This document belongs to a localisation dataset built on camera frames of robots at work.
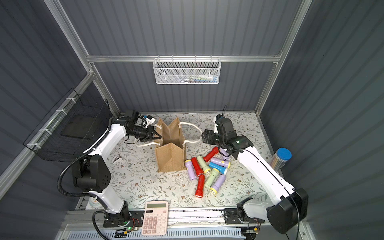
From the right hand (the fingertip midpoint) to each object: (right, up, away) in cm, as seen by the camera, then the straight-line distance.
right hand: (208, 134), depth 76 cm
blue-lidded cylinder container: (+36, -12, -2) cm, 38 cm away
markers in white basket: (-2, +35, +16) cm, 38 cm away
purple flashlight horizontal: (+9, -17, +14) cm, 24 cm away
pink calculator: (-26, -42, -5) cm, 50 cm away
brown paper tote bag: (-21, -10, +5) cm, 23 cm away
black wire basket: (-69, +2, -4) cm, 69 cm away
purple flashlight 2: (-10, -20, +12) cm, 26 cm away
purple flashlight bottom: (+6, -27, +7) cm, 29 cm away
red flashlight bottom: (-5, -31, +4) cm, 31 cm away
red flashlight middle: (-5, -21, +11) cm, 24 cm away
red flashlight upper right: (+3, -13, +18) cm, 22 cm away
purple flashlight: (+12, -14, +19) cm, 27 cm away
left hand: (-26, -2, +6) cm, 27 cm away
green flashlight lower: (+3, -25, +8) cm, 26 cm away
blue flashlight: (+9, -21, +10) cm, 25 cm away
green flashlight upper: (0, -21, +10) cm, 23 cm away
